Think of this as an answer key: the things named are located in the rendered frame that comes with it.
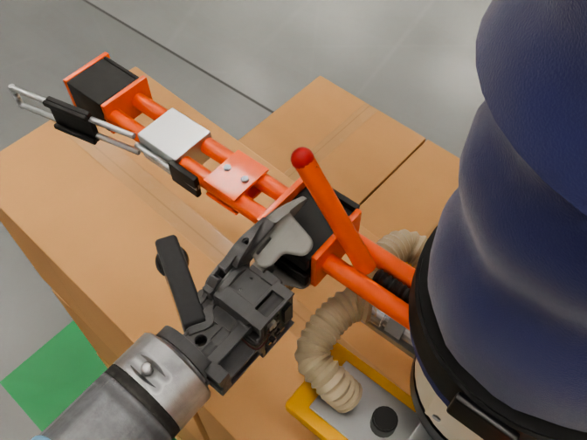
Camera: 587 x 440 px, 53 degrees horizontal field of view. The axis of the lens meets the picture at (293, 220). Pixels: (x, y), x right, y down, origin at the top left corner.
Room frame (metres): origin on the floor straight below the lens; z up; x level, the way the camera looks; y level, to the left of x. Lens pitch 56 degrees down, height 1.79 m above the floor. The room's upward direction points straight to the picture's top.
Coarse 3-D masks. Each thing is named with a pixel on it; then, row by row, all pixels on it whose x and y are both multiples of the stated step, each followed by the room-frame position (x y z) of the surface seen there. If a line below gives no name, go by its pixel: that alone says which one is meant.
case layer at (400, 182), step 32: (320, 96) 1.31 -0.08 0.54; (352, 96) 1.31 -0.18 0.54; (256, 128) 1.17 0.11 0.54; (288, 128) 1.17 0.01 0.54; (320, 128) 1.17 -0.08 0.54; (352, 128) 1.17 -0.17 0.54; (384, 128) 1.17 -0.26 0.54; (288, 160) 1.06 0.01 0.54; (320, 160) 1.06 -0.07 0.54; (352, 160) 1.06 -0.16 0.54; (384, 160) 1.06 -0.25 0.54; (416, 160) 1.06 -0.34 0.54; (448, 160) 1.06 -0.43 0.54; (352, 192) 0.94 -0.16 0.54; (384, 192) 0.94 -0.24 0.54; (416, 192) 0.94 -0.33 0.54; (448, 192) 0.94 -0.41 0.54; (384, 224) 0.84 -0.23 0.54; (416, 224) 0.84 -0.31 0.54
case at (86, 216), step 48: (48, 144) 0.76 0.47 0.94; (96, 144) 0.76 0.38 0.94; (240, 144) 0.76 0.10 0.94; (0, 192) 0.64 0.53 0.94; (48, 192) 0.64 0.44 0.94; (96, 192) 0.64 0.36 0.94; (144, 192) 0.64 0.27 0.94; (48, 240) 0.54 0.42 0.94; (96, 240) 0.54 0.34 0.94; (144, 240) 0.54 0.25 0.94; (192, 240) 0.54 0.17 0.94; (96, 288) 0.45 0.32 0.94; (144, 288) 0.45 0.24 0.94; (288, 288) 0.45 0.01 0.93; (192, 432) 0.31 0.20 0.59
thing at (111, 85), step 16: (96, 64) 0.62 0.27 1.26; (112, 64) 0.62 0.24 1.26; (64, 80) 0.59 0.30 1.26; (80, 80) 0.59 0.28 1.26; (96, 80) 0.59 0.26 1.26; (112, 80) 0.59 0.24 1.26; (128, 80) 0.59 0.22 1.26; (144, 80) 0.59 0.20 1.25; (80, 96) 0.57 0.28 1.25; (96, 96) 0.56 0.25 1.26; (112, 96) 0.56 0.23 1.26; (128, 96) 0.57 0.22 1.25; (96, 112) 0.55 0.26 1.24; (128, 112) 0.56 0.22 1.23
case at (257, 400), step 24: (312, 288) 0.45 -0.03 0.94; (336, 288) 0.45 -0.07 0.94; (312, 312) 0.41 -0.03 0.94; (288, 336) 0.36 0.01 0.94; (360, 336) 0.36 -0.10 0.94; (264, 360) 0.33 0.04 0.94; (288, 360) 0.33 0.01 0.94; (384, 360) 0.33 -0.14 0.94; (408, 360) 0.33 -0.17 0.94; (240, 384) 0.29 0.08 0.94; (264, 384) 0.29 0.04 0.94; (288, 384) 0.29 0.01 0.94; (408, 384) 0.29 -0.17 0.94; (216, 408) 0.25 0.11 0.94; (240, 408) 0.25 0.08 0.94; (264, 408) 0.25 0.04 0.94; (216, 432) 0.25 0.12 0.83; (240, 432) 0.22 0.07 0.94; (264, 432) 0.22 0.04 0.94; (288, 432) 0.22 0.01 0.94; (312, 432) 0.22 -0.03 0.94
